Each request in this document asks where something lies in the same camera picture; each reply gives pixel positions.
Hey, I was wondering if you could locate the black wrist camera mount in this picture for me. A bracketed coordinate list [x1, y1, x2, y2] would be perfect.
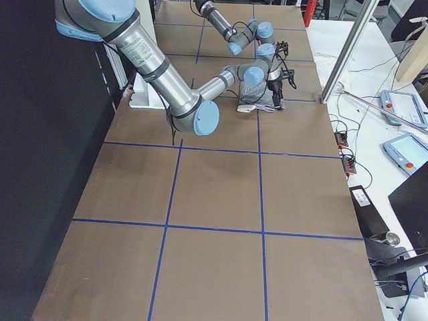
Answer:
[281, 68, 297, 90]

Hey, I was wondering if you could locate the black box with label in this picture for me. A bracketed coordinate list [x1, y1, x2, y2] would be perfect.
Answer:
[349, 185, 390, 238]

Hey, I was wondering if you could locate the upper teach pendant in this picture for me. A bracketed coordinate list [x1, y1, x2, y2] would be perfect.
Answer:
[381, 90, 427, 129]

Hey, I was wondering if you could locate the striped polo shirt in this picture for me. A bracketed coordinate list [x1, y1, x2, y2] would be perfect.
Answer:
[237, 81, 285, 113]

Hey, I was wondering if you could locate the red fire extinguisher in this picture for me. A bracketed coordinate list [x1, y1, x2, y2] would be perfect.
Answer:
[304, 0, 318, 27]

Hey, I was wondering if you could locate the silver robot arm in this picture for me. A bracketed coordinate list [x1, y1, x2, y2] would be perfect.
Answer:
[195, 1, 276, 56]
[55, 1, 288, 136]

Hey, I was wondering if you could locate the white pedestal column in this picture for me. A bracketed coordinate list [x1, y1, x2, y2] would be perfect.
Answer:
[130, 0, 164, 109]

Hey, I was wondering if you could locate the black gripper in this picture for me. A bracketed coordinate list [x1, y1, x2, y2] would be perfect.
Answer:
[267, 78, 284, 109]

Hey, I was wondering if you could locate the wooden board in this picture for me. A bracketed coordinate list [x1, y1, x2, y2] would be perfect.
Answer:
[396, 17, 427, 82]

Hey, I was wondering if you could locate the aluminium frame post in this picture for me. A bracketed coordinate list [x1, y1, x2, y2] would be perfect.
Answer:
[320, 0, 379, 104]

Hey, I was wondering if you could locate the lower teach pendant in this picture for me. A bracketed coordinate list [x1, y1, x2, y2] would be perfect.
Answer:
[382, 133, 427, 176]

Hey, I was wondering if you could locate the upper orange black connector block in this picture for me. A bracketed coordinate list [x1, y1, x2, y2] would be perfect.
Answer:
[334, 131, 348, 149]

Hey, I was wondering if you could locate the teach pendant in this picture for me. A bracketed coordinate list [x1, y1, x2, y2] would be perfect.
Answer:
[382, 133, 427, 176]
[381, 90, 427, 129]

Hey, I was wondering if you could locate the orange black connector block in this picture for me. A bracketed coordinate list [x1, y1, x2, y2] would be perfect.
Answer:
[334, 131, 348, 149]
[342, 154, 356, 177]

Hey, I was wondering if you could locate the black monitor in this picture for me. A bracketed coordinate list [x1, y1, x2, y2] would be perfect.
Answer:
[389, 164, 428, 254]

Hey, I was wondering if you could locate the lower orange black connector block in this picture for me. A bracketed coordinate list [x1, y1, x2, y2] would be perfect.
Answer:
[342, 154, 356, 177]

